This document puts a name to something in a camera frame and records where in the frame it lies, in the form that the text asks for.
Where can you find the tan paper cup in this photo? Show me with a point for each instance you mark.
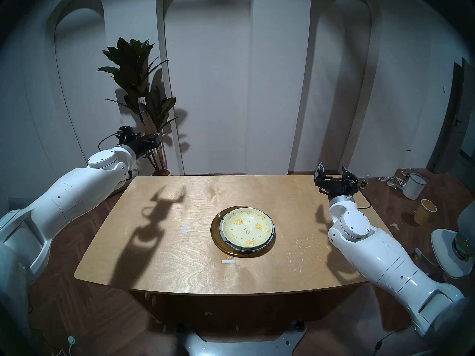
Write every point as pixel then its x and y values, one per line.
pixel 426 212

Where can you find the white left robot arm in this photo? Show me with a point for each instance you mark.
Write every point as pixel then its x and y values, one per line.
pixel 66 199

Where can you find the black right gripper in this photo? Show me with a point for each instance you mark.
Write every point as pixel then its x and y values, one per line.
pixel 339 187

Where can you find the white plate with blue stripes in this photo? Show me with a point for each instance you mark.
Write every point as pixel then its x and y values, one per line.
pixel 272 238

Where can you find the yellow floral ceramic plate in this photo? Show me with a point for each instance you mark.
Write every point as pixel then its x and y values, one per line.
pixel 246 227

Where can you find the gold metal plate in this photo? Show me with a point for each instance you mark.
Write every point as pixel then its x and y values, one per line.
pixel 216 233

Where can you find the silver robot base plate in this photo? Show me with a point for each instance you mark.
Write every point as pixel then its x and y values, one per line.
pixel 241 346

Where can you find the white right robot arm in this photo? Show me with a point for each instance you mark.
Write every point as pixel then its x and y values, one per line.
pixel 378 251

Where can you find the plastic bottle with green label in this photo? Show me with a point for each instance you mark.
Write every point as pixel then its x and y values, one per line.
pixel 365 181

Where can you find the rolled grey mat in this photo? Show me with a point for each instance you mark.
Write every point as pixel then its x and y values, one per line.
pixel 124 181

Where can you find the terracotta plant pot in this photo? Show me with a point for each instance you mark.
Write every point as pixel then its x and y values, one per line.
pixel 161 172

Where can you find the dark door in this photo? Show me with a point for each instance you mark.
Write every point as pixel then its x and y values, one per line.
pixel 454 144

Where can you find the white bucket with dark rim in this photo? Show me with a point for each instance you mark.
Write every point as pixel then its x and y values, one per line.
pixel 413 187

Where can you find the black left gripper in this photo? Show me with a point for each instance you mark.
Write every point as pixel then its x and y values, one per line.
pixel 137 145

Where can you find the tall green leafy plant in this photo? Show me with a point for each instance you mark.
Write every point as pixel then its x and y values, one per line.
pixel 130 66

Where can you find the pile of small floor clutter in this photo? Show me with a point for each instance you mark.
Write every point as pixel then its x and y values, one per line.
pixel 395 181

